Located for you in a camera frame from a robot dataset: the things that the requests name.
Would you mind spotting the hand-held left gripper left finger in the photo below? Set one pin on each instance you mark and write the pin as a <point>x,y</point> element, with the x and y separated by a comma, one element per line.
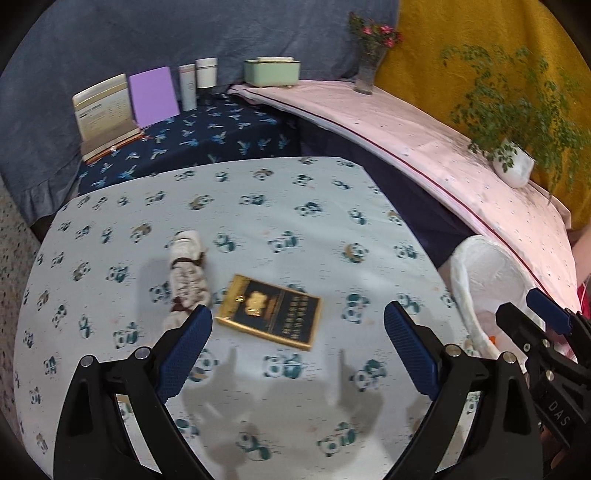
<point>184,350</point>

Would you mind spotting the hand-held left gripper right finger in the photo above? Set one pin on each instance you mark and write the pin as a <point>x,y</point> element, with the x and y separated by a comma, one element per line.
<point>411,350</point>

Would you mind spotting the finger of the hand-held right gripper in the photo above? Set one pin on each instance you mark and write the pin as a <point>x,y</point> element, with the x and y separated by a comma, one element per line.
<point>549,311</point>
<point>521,330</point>

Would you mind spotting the bin with white liner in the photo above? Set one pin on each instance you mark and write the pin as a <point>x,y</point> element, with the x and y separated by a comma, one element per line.
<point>480,277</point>

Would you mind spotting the black and gold box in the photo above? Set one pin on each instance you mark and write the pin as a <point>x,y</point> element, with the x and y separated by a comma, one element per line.
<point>272,309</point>

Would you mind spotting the dark purple cloth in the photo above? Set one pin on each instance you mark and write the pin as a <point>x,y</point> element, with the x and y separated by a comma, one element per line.
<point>415,207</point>

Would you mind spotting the white plant pot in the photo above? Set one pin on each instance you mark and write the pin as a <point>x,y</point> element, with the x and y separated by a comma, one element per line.
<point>515,168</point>

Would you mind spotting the panda print tablecloth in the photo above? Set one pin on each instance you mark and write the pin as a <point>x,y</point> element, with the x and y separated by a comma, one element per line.
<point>300,221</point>

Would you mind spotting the pink speckled cloth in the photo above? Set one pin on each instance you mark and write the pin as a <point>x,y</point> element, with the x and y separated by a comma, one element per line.
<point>415,138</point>

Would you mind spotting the green leafy plant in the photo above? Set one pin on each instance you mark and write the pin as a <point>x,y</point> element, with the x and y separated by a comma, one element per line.
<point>517,101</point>

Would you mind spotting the navy printed cloth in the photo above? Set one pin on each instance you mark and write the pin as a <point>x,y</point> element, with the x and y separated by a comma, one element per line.
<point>207,134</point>

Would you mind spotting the cream and gold standing card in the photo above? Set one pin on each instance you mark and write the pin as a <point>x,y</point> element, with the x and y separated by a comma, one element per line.
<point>104,115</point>

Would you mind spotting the purple card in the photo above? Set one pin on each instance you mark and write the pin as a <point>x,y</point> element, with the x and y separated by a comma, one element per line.
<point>154,97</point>

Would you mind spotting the white bottle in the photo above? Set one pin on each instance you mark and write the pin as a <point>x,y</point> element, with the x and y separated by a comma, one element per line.
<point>188,90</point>

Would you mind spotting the white jar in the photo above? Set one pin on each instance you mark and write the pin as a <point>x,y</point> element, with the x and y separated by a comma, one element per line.
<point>206,74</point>

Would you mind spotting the glass vase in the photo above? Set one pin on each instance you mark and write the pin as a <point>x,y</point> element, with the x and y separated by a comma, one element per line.
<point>368,74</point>

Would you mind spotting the pale green tissue box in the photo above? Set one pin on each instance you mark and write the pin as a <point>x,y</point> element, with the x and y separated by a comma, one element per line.
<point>272,74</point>

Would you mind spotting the yellow backdrop cloth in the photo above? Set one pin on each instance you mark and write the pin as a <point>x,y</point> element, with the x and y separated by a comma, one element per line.
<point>438,27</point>

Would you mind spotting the blue-grey backdrop cloth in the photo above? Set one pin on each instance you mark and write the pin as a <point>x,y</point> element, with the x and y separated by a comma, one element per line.
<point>138,37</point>

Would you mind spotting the pink flower bunch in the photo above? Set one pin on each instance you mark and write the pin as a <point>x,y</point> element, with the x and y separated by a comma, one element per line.
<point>376,30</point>

